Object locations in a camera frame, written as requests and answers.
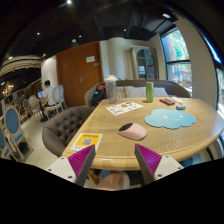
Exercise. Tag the blue upholstered white chair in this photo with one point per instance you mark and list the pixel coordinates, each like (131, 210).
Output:
(15, 134)

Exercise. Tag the grey sofa with striped cushions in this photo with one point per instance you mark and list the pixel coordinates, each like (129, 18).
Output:
(156, 88)

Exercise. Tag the light wooden round table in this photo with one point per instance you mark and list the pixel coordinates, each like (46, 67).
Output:
(116, 152)

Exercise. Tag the wooden door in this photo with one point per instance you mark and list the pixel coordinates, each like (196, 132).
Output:
(79, 69)

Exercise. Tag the white dining chair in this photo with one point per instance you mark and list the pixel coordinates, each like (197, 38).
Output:
(57, 108)

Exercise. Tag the small teal eraser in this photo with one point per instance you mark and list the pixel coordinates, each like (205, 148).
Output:
(180, 107)

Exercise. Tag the green cylindrical bottle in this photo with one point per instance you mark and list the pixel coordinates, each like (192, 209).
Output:
(149, 92)

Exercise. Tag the dark red flat case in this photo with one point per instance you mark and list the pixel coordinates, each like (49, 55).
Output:
(167, 101)

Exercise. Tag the clear plastic water jug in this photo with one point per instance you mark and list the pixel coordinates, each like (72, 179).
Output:
(111, 88)

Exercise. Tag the white printed menu card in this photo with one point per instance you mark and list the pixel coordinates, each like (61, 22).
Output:
(122, 108)

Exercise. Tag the yellow QR code sticker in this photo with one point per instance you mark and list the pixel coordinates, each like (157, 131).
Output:
(85, 140)

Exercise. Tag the glass display cabinet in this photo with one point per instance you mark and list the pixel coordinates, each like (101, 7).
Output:
(144, 62)

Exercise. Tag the person in white shirt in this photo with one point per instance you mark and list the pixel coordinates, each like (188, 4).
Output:
(48, 93)

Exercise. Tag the grey tufted armchair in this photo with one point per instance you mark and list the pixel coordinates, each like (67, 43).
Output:
(59, 130)

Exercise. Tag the blue cloud mouse pad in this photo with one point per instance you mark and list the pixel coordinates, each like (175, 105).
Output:
(171, 119)

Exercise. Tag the black backpack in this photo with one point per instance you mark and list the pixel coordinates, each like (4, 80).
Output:
(99, 95)

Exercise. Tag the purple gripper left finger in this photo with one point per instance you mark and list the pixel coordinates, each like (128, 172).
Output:
(74, 168)

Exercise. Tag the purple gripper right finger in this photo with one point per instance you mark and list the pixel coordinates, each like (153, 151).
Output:
(153, 165)

